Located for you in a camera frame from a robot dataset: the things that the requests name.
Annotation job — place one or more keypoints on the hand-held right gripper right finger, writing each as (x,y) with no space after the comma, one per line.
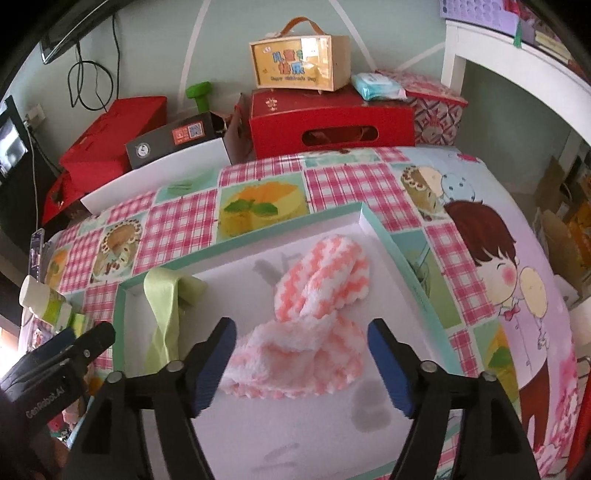
(392,369)

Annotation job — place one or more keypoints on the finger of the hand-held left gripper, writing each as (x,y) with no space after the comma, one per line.
(53,342)
(94,339)

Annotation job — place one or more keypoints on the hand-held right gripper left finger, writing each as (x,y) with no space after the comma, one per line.
(217,364)

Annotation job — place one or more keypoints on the light green cloth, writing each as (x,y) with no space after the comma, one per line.
(159,295)

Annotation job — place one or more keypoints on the teal cardboard tray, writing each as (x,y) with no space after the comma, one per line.
(300,429)

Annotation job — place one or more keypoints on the pink white fluffy towel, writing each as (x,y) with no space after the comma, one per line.
(300,286)

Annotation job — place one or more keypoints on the white bottle with green label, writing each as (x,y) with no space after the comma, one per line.
(39,295)

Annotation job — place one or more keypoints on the black cabinet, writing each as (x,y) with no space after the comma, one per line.
(23,207)

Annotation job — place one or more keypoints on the white foam board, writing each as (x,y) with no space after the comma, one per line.
(152,177)

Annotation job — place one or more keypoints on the black box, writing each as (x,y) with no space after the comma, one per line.
(152,147)

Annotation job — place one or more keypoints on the black monitor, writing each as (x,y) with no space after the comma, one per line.
(11,143)

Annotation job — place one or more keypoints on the cardboard box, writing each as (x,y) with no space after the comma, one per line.
(549,182)

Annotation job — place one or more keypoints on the pink patterned box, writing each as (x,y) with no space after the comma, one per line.
(434,120)

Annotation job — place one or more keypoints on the red box with slot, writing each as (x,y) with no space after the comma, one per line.
(323,115)

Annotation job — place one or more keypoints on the green dumbbell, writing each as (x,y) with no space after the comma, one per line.
(198,94)

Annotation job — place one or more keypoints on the wet wipes pack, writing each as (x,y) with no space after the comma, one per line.
(376,85)

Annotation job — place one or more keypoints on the white desk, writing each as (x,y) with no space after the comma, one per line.
(498,55)

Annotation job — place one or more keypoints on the stack of books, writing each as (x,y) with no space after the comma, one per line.
(549,41)

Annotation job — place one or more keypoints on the purple perforated basket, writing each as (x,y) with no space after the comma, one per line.
(475,11)

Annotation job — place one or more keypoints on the white wall outlet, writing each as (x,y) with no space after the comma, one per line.
(36,115)

